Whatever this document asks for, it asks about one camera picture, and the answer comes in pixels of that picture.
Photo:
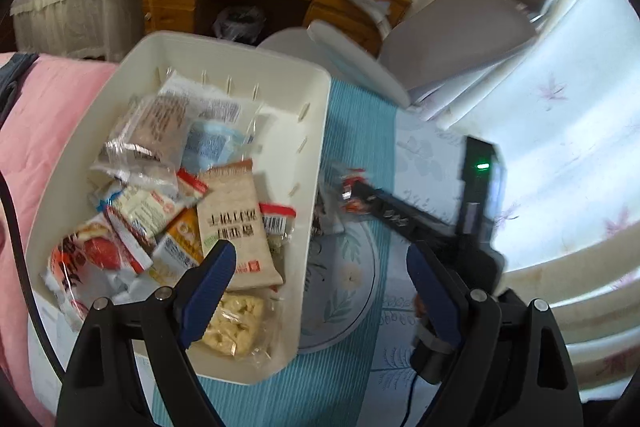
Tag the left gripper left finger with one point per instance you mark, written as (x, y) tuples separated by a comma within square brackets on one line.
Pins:
[(175, 317)]

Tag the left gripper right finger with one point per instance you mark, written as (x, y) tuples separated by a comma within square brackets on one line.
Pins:
[(455, 342)]

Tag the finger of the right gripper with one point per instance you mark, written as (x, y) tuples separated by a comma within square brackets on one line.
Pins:
[(406, 220)]

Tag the small red candy packet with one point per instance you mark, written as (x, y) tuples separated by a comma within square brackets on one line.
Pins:
[(351, 202)]

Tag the beige biscuit bar packet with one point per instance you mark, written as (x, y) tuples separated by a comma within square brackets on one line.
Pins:
[(230, 211)]

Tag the green snack packet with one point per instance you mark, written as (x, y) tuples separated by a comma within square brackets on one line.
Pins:
[(278, 222)]

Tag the clear brown cake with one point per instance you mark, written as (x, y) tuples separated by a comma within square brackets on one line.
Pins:
[(145, 146)]

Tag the red Cookies packet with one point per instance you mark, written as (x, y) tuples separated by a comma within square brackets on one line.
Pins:
[(146, 214)]

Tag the orange white snack packet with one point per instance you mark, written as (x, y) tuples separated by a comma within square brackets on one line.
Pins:
[(178, 250)]

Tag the clear pack of crackers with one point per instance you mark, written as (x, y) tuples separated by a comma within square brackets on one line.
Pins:
[(243, 326)]

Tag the brown white chocolate packet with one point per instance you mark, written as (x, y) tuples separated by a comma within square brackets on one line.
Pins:
[(326, 220)]

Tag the red white snack bag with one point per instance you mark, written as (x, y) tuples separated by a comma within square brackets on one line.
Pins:
[(101, 258)]

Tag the white floral curtain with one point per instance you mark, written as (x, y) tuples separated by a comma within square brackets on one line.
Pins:
[(566, 118)]

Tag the white plastic storage bin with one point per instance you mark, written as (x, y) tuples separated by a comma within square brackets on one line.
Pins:
[(286, 152)]

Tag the grey office chair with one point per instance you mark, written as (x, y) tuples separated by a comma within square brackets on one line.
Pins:
[(443, 43)]

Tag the light blue snack bag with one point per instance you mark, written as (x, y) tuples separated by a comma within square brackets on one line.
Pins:
[(223, 127)]

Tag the pink quilt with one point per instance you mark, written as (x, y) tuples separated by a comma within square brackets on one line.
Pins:
[(55, 94)]

